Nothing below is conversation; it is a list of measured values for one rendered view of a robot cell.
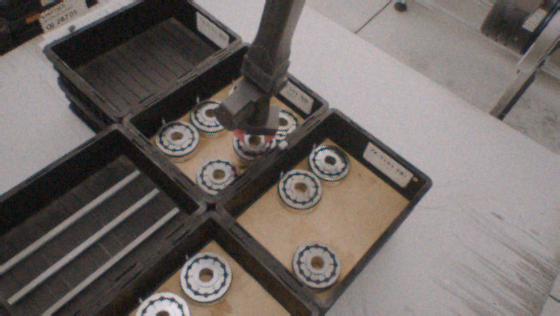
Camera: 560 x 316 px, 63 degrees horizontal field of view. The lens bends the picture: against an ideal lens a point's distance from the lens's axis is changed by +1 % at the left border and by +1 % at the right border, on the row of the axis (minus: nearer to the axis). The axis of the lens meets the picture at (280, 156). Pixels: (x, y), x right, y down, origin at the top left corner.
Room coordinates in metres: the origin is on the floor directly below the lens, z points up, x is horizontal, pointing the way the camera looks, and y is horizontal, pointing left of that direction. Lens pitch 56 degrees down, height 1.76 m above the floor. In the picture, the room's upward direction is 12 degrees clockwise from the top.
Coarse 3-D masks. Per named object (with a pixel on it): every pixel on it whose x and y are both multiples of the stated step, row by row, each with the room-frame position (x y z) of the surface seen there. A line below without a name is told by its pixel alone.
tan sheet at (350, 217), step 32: (352, 160) 0.67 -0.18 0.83; (352, 192) 0.57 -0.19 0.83; (384, 192) 0.59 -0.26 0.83; (256, 224) 0.44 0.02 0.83; (288, 224) 0.46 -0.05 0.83; (320, 224) 0.47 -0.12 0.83; (352, 224) 0.49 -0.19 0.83; (384, 224) 0.51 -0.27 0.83; (288, 256) 0.38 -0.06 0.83; (352, 256) 0.41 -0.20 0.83
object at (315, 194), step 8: (288, 176) 0.56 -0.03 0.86; (296, 176) 0.57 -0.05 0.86; (304, 176) 0.57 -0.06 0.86; (312, 176) 0.58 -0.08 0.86; (280, 184) 0.54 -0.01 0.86; (288, 184) 0.54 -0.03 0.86; (312, 184) 0.55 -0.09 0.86; (320, 184) 0.56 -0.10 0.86; (280, 192) 0.52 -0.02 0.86; (288, 192) 0.52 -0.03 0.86; (312, 192) 0.53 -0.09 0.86; (320, 192) 0.54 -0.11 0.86; (288, 200) 0.50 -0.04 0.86; (296, 200) 0.51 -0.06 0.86; (304, 200) 0.51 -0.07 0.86; (312, 200) 0.51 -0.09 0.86; (304, 208) 0.49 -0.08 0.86
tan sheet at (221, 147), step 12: (216, 96) 0.78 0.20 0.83; (288, 108) 0.79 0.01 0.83; (180, 120) 0.68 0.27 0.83; (228, 132) 0.68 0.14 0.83; (204, 144) 0.62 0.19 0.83; (216, 144) 0.63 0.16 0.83; (228, 144) 0.64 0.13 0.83; (252, 144) 0.65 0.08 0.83; (204, 156) 0.59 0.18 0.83; (216, 156) 0.60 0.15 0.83; (228, 156) 0.60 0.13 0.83; (180, 168) 0.54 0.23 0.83; (192, 168) 0.55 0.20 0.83; (240, 168) 0.58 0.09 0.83
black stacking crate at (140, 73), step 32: (160, 0) 1.02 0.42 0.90; (96, 32) 0.85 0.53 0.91; (128, 32) 0.92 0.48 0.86; (160, 32) 0.98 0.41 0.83; (192, 32) 1.00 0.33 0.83; (224, 32) 0.93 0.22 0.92; (96, 64) 0.81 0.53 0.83; (128, 64) 0.83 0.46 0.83; (160, 64) 0.86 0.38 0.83; (192, 64) 0.88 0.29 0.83; (128, 96) 0.72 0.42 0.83
